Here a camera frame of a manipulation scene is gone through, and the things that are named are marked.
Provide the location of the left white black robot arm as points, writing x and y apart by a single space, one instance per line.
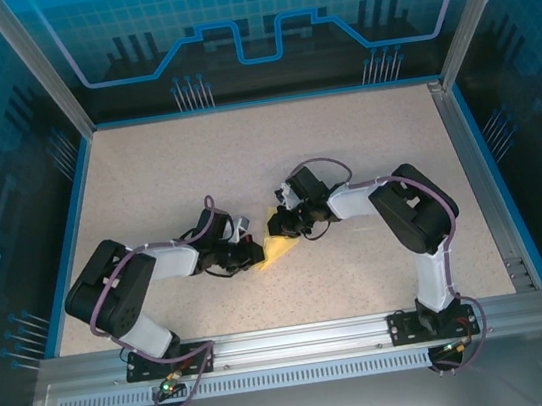
173 262

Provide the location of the blue table border strip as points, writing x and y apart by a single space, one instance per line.
72 216
498 181

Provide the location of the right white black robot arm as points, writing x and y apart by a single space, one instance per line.
351 202

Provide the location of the long aluminium mounting rail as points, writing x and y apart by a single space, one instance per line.
296 343

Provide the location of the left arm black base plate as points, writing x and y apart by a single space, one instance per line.
140 368

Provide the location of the aluminium frame post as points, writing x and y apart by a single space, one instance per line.
42 68
471 8

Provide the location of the aluminium side rail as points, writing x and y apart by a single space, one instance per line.
457 126

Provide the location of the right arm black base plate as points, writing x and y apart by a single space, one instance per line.
402 328

